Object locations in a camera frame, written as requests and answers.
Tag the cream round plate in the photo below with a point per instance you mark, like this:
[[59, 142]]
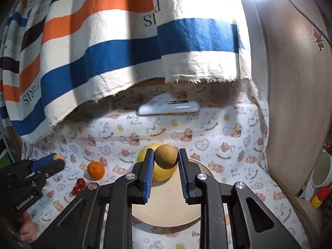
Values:
[[166, 212]]

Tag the red cherry tomato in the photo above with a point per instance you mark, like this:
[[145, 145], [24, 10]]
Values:
[[81, 182], [76, 190]]

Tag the yellow cherry tomato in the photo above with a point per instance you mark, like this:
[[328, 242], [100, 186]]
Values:
[[59, 157]]

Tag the translucent plastic box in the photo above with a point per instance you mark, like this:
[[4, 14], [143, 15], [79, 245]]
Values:
[[99, 109]]

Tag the orange mandarin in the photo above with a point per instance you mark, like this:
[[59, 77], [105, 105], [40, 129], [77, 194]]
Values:
[[96, 171]]

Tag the white mug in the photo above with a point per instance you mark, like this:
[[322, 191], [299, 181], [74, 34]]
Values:
[[323, 170]]

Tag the white power strip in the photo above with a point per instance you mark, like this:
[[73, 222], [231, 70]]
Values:
[[160, 109]]

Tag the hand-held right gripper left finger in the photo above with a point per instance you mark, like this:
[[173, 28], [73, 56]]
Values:
[[148, 176]]

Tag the cartoon figure sticker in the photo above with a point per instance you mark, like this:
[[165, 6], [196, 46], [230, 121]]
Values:
[[318, 39]]

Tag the brown longan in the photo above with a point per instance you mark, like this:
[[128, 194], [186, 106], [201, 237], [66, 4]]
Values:
[[166, 157]]

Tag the bear print table cloth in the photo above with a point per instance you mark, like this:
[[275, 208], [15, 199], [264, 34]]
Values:
[[220, 134]]

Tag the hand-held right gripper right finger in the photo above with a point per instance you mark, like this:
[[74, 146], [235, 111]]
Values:
[[182, 176]]

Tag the person's left hand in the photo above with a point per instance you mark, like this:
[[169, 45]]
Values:
[[26, 232]]

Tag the striped hanging cloth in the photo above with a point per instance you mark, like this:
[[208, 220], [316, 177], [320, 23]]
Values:
[[103, 51]]

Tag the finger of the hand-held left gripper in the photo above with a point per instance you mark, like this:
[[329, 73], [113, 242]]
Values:
[[53, 168], [42, 162]]

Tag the large yellow pomelo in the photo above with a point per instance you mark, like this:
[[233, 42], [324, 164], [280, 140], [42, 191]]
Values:
[[163, 175]]

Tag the yellow and red toy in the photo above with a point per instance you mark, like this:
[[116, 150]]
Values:
[[317, 199]]

